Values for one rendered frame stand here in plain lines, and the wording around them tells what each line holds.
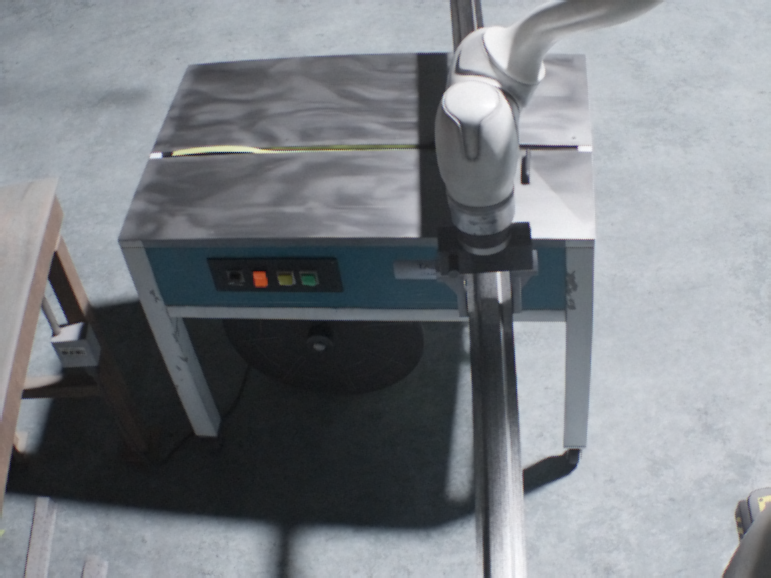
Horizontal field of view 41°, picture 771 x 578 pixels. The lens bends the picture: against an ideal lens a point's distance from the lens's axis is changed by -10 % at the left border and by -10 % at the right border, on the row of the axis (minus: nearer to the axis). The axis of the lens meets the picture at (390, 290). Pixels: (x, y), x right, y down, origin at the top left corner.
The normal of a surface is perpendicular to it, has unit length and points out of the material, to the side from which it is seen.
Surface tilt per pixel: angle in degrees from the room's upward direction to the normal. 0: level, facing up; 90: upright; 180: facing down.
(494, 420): 0
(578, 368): 90
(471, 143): 81
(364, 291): 90
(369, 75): 0
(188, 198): 0
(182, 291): 90
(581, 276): 90
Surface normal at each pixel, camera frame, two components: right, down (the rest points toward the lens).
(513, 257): -0.01, 0.74
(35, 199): -0.11, -0.67
